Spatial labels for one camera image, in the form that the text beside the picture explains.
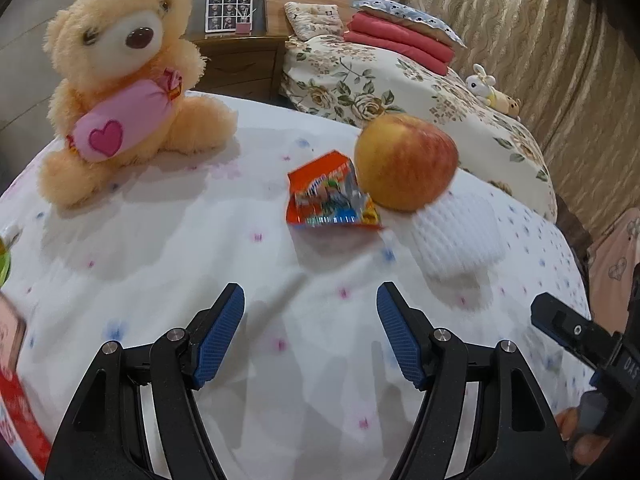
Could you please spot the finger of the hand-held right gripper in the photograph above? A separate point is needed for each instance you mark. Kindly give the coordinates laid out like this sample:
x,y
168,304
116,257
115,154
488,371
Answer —
x,y
565,327

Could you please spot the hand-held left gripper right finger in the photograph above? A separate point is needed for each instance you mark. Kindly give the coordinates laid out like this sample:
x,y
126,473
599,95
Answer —
x,y
400,335

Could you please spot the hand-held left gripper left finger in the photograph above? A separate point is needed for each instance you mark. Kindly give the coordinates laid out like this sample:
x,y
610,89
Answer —
x,y
220,340

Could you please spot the orange snack packet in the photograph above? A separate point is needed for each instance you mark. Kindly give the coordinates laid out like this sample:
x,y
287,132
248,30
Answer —
x,y
325,195

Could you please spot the person's right hand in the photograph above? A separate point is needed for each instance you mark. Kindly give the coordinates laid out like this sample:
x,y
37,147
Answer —
x,y
587,450

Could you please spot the pink heart print cloth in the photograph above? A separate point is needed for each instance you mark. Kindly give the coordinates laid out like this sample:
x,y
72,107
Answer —
x,y
617,260

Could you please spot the white foam fruit net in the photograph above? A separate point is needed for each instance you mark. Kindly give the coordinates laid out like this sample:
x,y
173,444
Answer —
x,y
455,240

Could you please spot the red apple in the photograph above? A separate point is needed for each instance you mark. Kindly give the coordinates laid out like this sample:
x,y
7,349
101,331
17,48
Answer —
x,y
405,160

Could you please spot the red box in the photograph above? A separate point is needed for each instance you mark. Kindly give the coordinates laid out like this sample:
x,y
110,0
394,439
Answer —
x,y
15,410

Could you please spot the yellow plush toy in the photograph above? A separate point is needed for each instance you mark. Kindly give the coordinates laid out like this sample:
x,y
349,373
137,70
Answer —
x,y
505,105

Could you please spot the beige teddy bear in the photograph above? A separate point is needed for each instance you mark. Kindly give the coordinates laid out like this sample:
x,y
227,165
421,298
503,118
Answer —
x,y
165,110

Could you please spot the floral blanket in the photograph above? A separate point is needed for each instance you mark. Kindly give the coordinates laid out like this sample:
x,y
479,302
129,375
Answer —
x,y
350,85

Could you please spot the white rabbit plush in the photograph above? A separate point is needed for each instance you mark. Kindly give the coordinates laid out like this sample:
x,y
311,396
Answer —
x,y
480,85

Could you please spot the wooden nightstand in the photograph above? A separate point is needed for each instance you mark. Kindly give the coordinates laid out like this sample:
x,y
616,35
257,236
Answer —
x,y
240,70

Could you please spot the beige patterned curtain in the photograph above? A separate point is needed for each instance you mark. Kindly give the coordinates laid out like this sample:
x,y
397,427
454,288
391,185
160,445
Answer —
x,y
550,35

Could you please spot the folded red blanket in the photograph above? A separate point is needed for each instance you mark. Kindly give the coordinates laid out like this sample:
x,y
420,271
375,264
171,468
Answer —
x,y
395,40

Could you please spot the pink cup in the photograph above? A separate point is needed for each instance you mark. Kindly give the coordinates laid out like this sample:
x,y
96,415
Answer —
x,y
243,27

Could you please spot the blue dotted pillow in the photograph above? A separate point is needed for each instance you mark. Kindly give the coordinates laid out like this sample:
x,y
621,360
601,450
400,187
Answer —
x,y
415,17

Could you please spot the floral pillow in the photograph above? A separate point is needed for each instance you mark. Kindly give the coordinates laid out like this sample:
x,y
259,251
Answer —
x,y
310,20

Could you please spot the photo sheet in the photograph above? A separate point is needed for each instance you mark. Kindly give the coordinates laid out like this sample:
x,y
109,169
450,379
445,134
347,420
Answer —
x,y
222,10

